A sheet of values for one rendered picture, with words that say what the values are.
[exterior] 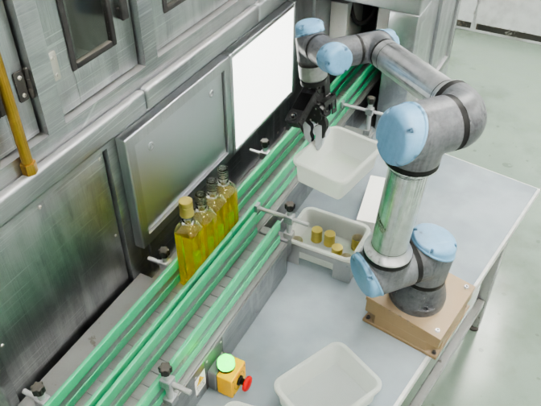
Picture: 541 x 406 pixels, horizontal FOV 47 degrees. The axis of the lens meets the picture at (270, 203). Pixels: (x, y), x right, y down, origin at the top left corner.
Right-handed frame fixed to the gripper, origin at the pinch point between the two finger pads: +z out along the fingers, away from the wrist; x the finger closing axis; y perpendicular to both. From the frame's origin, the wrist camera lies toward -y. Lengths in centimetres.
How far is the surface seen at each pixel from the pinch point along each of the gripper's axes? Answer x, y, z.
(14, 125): 12, -75, -42
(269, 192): 12.3, -7.9, 14.5
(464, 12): 84, 339, 83
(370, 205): -6.5, 19.4, 30.8
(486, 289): -34, 61, 90
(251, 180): 19.9, -6.4, 13.2
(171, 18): 24, -22, -42
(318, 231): 0.6, -1.2, 29.5
